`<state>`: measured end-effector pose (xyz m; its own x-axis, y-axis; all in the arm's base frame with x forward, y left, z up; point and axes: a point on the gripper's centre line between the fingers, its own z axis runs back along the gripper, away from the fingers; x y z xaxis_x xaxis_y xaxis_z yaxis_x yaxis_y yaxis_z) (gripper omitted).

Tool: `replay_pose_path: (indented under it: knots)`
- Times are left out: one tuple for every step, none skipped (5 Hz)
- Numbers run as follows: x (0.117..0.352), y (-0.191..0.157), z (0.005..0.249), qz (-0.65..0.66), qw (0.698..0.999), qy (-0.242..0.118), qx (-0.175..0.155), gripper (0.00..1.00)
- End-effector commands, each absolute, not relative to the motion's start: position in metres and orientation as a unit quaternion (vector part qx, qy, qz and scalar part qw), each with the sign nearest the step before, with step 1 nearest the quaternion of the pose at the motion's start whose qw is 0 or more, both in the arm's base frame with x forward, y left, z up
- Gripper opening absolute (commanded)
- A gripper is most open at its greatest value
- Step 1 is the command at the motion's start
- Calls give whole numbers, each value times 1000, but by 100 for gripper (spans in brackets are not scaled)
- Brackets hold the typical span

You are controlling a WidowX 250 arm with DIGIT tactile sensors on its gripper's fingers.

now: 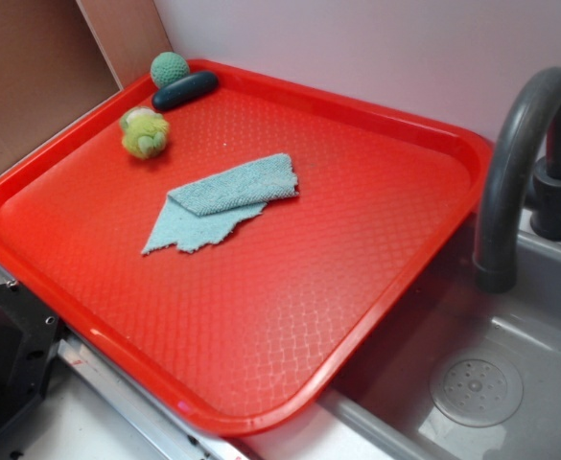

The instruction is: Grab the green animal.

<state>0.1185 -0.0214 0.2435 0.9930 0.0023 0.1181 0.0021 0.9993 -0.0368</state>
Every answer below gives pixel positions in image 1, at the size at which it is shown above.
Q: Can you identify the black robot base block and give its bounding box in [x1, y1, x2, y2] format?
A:
[0, 284, 62, 434]

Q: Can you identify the green plush animal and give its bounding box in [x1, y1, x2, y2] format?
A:
[119, 106, 170, 160]

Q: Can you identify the light blue cloth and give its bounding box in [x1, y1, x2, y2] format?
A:
[142, 153, 298, 255]

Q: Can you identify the red plastic tray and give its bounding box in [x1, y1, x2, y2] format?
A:
[0, 60, 491, 436]

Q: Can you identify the green knitted ball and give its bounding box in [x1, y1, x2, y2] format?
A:
[150, 52, 190, 88]

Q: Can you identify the grey plastic sink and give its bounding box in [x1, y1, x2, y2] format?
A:
[318, 205, 561, 460]

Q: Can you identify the sink drain strainer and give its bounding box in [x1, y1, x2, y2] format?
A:
[429, 353, 524, 428]

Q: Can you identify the grey curved faucet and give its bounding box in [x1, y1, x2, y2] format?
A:
[473, 67, 561, 293]

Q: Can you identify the brown cardboard panel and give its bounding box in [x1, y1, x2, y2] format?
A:
[0, 1, 171, 174]

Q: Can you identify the aluminium frame rail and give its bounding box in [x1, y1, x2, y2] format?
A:
[0, 241, 257, 460]

